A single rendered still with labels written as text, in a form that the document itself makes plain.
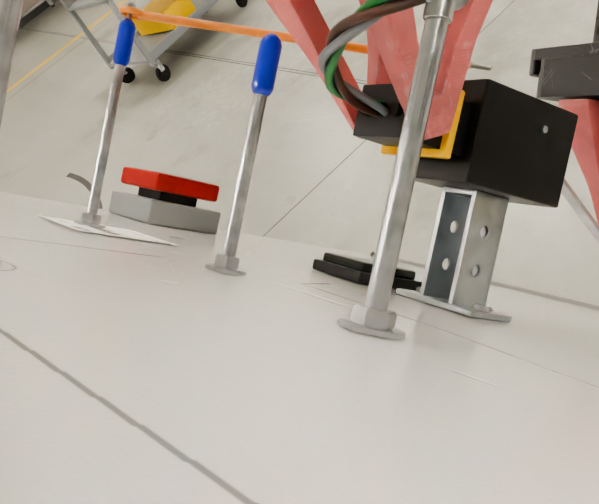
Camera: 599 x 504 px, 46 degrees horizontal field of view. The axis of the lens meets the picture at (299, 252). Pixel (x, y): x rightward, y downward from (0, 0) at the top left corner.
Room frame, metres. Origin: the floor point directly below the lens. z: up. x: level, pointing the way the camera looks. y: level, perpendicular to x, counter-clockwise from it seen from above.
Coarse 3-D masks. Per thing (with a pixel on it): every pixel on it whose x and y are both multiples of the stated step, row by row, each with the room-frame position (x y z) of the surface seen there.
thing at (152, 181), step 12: (132, 168) 0.46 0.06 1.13; (132, 180) 0.45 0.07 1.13; (144, 180) 0.44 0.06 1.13; (156, 180) 0.42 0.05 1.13; (168, 180) 0.42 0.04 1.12; (180, 180) 0.43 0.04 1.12; (192, 180) 0.43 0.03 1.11; (144, 192) 0.45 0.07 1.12; (156, 192) 0.44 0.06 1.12; (168, 192) 0.42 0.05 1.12; (180, 192) 0.43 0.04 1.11; (192, 192) 0.43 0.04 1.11; (204, 192) 0.43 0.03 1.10; (216, 192) 0.43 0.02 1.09; (192, 204) 0.44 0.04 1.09
